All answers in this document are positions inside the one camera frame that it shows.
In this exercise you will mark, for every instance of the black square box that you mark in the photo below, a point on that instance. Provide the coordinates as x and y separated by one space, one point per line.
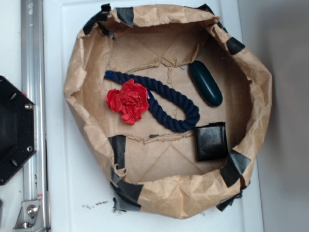
211 142

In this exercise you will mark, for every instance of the brown paper bag tray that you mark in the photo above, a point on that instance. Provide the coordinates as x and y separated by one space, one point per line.
152 165

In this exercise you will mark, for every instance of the red crumpled paper ball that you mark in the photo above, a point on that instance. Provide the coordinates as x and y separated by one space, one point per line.
131 101

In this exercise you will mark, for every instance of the dark green oval case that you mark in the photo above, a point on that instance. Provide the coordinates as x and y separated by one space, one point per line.
205 84

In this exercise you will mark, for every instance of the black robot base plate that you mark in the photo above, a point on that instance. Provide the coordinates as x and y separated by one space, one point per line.
17 130

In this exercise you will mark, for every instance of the aluminium extrusion rail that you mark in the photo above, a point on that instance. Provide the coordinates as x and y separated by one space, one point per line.
32 76

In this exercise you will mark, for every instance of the metal corner bracket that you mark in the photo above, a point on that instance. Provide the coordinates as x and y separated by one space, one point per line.
30 218

